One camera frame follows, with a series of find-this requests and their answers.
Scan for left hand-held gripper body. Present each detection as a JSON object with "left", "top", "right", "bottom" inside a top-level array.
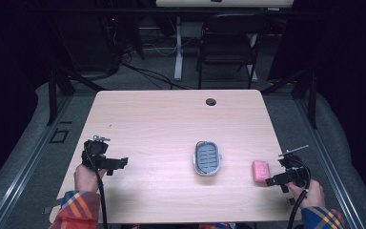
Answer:
[{"left": 81, "top": 135, "right": 116, "bottom": 171}]

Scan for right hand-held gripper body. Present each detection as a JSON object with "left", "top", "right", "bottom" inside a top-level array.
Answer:
[{"left": 277, "top": 144, "right": 312, "bottom": 189}]

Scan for pink soap bar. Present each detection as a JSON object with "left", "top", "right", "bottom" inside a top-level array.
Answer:
[{"left": 252, "top": 159, "right": 272, "bottom": 183}]

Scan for grey soap dish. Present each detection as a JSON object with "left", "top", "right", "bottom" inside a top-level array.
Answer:
[{"left": 192, "top": 139, "right": 223, "bottom": 177}]

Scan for person's left hand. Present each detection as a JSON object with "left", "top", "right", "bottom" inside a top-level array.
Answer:
[{"left": 73, "top": 163, "right": 108, "bottom": 194}]

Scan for person's right hand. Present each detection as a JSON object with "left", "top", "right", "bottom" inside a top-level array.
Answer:
[{"left": 287, "top": 178, "right": 326, "bottom": 210}]

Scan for person's plaid clothing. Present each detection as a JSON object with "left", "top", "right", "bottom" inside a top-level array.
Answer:
[{"left": 198, "top": 221, "right": 237, "bottom": 229}]

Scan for black metal stand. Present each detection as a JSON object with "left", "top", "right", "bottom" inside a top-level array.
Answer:
[
  {"left": 45, "top": 61, "right": 107, "bottom": 126},
  {"left": 260, "top": 67, "right": 318, "bottom": 130}
]

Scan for dark equipment rack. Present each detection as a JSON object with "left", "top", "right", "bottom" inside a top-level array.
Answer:
[{"left": 49, "top": 10, "right": 123, "bottom": 73}]

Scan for white desk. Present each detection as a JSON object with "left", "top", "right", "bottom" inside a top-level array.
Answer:
[{"left": 154, "top": 0, "right": 295, "bottom": 82}]

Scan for black folding chair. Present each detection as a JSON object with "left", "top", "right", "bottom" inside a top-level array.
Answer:
[{"left": 195, "top": 12, "right": 271, "bottom": 91}]

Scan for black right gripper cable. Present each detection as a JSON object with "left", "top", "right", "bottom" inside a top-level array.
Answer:
[{"left": 286, "top": 156, "right": 313, "bottom": 229}]

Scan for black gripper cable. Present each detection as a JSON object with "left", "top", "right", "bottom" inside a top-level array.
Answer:
[
  {"left": 286, "top": 156, "right": 313, "bottom": 229},
  {"left": 84, "top": 147, "right": 110, "bottom": 229}
]

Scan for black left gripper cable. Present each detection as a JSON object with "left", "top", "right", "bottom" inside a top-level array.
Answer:
[{"left": 84, "top": 147, "right": 110, "bottom": 229}]

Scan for aluminium floor rail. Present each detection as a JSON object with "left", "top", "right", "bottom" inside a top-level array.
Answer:
[
  {"left": 295, "top": 96, "right": 366, "bottom": 229},
  {"left": 0, "top": 94, "right": 74, "bottom": 229}
]

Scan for black floor cables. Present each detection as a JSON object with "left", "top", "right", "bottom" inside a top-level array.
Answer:
[{"left": 119, "top": 47, "right": 193, "bottom": 91}]

